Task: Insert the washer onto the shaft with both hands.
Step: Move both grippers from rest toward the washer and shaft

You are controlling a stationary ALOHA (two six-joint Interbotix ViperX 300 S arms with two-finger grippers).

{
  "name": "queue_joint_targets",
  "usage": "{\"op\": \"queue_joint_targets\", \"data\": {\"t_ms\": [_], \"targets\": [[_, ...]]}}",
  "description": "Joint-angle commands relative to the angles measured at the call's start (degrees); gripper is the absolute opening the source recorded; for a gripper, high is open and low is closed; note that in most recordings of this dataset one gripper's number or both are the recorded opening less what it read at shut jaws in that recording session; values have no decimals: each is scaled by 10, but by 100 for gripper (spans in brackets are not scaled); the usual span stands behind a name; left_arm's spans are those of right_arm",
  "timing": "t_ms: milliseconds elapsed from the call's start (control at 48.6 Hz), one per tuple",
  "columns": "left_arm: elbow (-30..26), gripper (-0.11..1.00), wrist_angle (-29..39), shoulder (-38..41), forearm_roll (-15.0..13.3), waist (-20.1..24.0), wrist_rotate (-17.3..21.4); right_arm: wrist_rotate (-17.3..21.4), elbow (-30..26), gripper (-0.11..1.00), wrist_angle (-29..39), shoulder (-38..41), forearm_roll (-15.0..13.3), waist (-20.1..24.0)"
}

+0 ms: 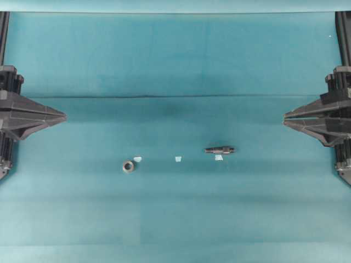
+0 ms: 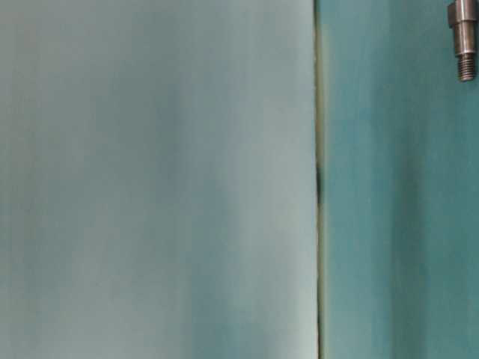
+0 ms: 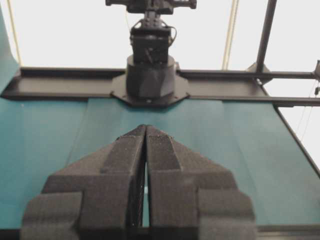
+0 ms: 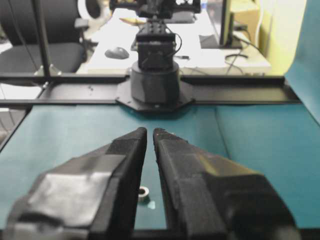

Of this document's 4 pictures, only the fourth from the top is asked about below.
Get black aluminium frame rail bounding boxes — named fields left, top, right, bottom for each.
left=0, top=75, right=301, bottom=112

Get teal backdrop sheet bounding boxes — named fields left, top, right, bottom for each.
left=285, top=0, right=320, bottom=123

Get black computer monitor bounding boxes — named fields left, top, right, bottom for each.
left=219, top=0, right=242, bottom=49

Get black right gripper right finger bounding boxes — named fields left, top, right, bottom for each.
left=153, top=128, right=300, bottom=240

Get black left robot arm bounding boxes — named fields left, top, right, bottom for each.
left=109, top=0, right=201, bottom=112

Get grey computer mouse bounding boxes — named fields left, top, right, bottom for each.
left=104, top=47, right=130, bottom=60

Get white desk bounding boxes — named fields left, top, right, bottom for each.
left=77, top=8, right=271, bottom=75

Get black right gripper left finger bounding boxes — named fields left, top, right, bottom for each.
left=4, top=127, right=147, bottom=240

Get silver metal washer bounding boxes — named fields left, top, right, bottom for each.
left=138, top=186, right=150, bottom=202

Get black office chair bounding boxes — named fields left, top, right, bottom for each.
left=0, top=0, right=87, bottom=73

